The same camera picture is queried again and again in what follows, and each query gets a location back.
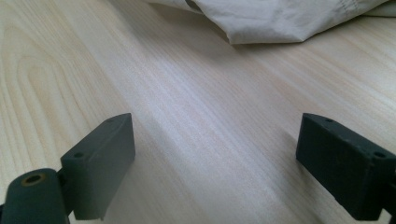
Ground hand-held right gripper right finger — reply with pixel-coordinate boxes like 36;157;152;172
295;112;396;222

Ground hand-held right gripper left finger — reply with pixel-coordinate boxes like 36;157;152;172
60;112;136;221

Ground beige collared shirt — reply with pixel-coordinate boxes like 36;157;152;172
146;0;396;46

